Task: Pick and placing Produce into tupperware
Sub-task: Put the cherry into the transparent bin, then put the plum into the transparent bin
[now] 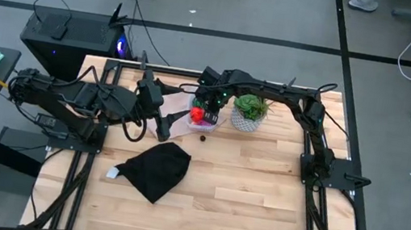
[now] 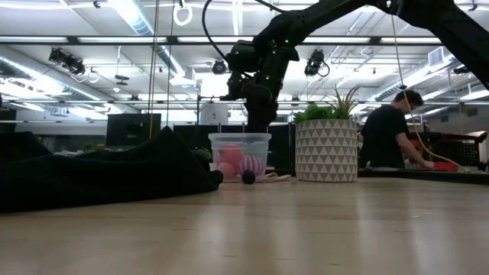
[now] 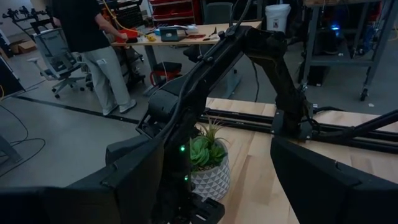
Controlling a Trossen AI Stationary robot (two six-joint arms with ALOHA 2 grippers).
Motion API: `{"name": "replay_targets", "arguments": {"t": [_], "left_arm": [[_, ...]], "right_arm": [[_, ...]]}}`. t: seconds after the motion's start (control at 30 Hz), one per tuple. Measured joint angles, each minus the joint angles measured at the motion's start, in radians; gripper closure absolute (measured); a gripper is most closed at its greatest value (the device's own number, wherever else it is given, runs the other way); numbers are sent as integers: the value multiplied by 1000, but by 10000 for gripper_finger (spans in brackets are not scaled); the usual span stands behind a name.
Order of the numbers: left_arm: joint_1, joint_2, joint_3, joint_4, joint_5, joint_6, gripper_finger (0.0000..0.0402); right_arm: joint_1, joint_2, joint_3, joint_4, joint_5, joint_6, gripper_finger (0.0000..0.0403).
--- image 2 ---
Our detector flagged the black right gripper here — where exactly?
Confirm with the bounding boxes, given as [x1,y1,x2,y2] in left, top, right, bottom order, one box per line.
[228,70,280,134]

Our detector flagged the clear plastic tupperware container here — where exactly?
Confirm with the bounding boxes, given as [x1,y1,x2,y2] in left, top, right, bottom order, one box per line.
[208,132,273,183]

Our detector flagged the purple striped onion toy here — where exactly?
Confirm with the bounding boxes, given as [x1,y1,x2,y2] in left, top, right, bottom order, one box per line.
[237,154,265,178]

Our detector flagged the red pepper toy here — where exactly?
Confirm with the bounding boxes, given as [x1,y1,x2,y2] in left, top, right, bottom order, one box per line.
[217,143,246,170]

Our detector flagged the small dark plum toy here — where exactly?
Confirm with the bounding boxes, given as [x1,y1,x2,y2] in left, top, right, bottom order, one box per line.
[241,169,257,186]

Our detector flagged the dark green leafy produce toy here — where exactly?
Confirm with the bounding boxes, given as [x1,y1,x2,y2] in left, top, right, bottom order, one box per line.
[190,147,213,164]

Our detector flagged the black partition panel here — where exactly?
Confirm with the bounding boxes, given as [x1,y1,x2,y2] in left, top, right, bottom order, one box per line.
[173,124,296,171]

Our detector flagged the white bucket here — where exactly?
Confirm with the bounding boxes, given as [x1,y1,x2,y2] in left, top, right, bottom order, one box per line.
[200,103,229,126]

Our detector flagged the green leafy plant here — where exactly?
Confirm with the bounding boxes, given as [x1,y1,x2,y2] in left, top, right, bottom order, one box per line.
[293,103,337,124]

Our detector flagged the beige flat cloth piece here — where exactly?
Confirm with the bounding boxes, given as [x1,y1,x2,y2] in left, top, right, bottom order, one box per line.
[262,172,293,183]

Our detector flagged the white grey triangle pattern planter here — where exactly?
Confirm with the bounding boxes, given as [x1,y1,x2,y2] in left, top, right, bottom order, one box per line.
[294,118,359,183]

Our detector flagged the spiky air plant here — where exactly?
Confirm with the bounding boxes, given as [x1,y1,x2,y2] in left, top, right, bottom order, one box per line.
[327,84,364,121]

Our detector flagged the person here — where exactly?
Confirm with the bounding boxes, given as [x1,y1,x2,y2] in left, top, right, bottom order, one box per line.
[358,89,436,171]

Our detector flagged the black computer monitor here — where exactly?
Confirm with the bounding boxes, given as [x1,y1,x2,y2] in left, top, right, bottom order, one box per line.
[105,113,162,147]

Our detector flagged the black overhead beam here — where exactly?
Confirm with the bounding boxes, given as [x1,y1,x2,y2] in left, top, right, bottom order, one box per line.
[0,35,448,47]

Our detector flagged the black counter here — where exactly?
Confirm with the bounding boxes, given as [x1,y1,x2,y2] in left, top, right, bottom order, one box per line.
[358,169,489,187]

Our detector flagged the black cloth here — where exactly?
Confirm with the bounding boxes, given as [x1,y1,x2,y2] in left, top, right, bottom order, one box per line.
[0,126,225,214]

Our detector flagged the white air vent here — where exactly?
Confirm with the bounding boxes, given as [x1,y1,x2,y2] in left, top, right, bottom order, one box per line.
[427,47,445,68]

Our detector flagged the red plastic bin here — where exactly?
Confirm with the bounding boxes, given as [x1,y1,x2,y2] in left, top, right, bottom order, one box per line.
[433,161,458,173]

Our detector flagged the shelf with orange parts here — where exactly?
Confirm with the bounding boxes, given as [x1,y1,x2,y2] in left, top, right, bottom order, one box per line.
[404,131,489,173]

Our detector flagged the black metal frame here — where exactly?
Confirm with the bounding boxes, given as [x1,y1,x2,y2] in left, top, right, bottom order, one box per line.
[196,94,249,133]

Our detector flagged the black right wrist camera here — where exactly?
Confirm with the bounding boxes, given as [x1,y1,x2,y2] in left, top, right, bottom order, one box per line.
[228,40,261,74]

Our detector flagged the round black ceiling camera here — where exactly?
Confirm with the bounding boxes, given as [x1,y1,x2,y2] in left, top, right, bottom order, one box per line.
[212,59,228,76]

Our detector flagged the black ceiling camera with loop cable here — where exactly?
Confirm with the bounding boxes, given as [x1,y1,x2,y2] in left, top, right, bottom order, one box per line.
[303,48,331,79]

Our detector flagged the thin dark hanging cable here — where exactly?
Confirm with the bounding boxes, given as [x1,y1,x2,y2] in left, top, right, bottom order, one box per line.
[166,0,175,129]

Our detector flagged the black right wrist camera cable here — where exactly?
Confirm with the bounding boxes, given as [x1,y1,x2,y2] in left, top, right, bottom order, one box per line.
[201,0,235,64]

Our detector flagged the thin olive hanging cable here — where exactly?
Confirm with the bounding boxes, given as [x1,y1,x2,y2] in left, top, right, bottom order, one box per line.
[147,0,160,140]

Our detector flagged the white hanging ring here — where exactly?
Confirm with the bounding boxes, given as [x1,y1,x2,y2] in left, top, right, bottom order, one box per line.
[173,0,194,28]

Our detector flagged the yellow hanging cable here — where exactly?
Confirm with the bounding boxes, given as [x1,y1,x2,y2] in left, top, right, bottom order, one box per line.
[390,14,471,173]

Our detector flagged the thin black horizontal rail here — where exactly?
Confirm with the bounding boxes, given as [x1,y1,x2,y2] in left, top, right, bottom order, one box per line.
[7,99,489,106]

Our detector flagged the silver ceiling air duct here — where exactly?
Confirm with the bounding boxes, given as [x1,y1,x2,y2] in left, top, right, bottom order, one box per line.
[374,45,489,102]

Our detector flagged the long black ceiling camera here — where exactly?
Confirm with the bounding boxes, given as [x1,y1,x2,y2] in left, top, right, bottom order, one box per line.
[48,47,100,83]

